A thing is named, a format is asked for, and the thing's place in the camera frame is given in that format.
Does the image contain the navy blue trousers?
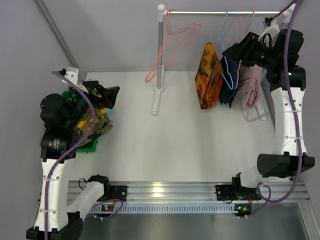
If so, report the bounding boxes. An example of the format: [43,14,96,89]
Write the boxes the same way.
[219,56,241,109]

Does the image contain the silver white clothes rack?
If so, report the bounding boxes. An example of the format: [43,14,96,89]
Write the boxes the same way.
[145,0,296,116]

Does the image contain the yellow camouflage trousers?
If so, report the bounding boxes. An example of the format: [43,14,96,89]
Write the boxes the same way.
[71,88,114,146]

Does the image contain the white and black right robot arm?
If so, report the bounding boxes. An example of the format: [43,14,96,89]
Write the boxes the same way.
[221,29,315,200]

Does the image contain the orange camouflage trousers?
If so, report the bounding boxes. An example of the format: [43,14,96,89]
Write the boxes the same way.
[194,42,224,110]

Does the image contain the aluminium mounting rail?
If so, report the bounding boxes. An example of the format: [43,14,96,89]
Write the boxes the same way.
[66,180,310,204]

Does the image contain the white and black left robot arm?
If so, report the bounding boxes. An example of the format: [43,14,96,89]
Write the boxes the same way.
[26,81,120,240]

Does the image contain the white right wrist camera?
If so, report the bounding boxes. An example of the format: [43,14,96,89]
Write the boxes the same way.
[258,17,280,41]

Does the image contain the light blue trousers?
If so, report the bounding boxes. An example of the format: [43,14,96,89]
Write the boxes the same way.
[83,79,117,123]

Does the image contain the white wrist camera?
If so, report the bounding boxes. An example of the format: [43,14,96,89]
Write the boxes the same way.
[60,67,79,86]
[258,17,280,41]

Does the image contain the green plastic bin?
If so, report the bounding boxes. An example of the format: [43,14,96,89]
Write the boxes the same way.
[62,90,98,153]

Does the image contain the light blue hanger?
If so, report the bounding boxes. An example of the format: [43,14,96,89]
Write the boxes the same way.
[207,9,242,90]

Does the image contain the grey slotted cable duct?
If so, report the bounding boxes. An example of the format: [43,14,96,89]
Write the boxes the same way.
[89,203,242,215]

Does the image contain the pink trousers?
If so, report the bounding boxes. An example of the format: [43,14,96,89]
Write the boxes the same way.
[237,65,266,122]

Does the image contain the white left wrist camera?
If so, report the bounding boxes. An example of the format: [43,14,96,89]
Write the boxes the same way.
[60,67,79,86]

